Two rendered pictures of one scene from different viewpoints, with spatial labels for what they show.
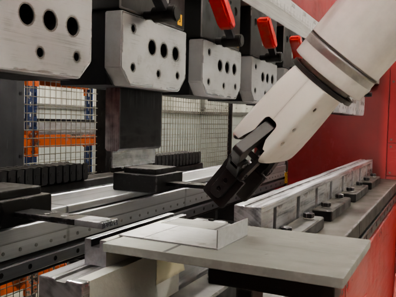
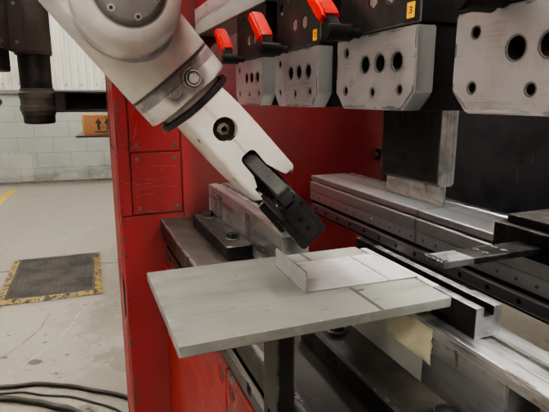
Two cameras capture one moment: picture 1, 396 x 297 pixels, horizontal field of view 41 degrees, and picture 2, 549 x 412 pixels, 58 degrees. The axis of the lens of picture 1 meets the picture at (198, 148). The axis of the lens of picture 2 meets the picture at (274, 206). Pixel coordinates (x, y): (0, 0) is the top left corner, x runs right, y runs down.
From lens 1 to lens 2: 101 cm
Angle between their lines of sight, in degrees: 131
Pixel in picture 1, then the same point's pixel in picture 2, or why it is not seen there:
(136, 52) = (348, 75)
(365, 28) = not seen: hidden behind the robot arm
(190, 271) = (450, 387)
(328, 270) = (165, 275)
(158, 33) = (372, 46)
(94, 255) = not seen: hidden behind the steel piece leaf
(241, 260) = (238, 264)
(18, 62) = (287, 101)
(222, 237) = (278, 260)
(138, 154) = (417, 185)
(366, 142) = not seen: outside the picture
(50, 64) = (298, 100)
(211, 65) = (483, 54)
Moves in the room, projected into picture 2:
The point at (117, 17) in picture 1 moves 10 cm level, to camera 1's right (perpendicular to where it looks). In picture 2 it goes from (341, 48) to (285, 41)
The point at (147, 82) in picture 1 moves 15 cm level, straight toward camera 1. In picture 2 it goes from (359, 103) to (254, 102)
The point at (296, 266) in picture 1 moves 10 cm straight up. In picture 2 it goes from (193, 272) to (189, 182)
